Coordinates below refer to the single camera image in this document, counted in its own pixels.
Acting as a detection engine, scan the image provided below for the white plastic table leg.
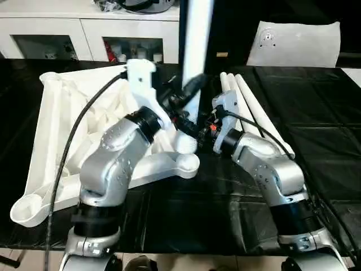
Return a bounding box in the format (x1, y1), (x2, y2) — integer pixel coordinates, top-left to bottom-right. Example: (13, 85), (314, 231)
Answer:
(227, 72), (271, 139)
(219, 72), (237, 111)
(173, 0), (215, 154)
(234, 73), (296, 159)

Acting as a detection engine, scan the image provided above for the white plastic table top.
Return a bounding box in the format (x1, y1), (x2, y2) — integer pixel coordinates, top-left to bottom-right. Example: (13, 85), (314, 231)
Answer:
(10, 70), (201, 228)

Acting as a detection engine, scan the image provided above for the grey clutter on cabinet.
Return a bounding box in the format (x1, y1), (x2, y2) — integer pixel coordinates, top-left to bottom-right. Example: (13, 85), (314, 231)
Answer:
(93, 0), (175, 14)

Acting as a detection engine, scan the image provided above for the white cushion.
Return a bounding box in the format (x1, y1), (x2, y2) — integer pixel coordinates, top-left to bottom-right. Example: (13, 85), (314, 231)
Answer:
(246, 20), (342, 68)

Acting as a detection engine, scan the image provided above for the black work mat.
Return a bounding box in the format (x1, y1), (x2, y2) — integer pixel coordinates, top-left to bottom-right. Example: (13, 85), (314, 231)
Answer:
(0, 59), (361, 255)

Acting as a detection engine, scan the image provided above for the white cabinet with glass doors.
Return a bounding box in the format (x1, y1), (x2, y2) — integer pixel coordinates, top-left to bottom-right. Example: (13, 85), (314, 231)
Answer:
(0, 0), (181, 64)

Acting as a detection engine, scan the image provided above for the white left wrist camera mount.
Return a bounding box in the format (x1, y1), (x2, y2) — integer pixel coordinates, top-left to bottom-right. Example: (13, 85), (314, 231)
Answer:
(125, 58), (177, 134)

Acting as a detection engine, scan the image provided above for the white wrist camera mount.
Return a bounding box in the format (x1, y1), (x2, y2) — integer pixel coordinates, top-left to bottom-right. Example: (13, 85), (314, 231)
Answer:
(125, 58), (177, 134)
(211, 90), (243, 154)

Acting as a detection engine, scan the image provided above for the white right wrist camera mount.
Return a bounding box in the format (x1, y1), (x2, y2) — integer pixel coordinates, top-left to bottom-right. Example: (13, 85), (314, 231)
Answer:
(211, 90), (243, 154)

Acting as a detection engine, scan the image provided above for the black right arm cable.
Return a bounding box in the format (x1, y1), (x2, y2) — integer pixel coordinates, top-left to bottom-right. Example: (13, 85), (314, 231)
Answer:
(217, 110), (295, 157)

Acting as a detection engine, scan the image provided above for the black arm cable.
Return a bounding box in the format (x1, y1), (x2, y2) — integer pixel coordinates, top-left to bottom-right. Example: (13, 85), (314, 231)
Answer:
(45, 73), (128, 271)
(217, 110), (295, 157)

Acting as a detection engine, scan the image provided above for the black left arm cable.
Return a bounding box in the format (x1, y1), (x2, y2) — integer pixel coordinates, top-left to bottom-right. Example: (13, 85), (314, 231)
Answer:
(45, 73), (128, 271)

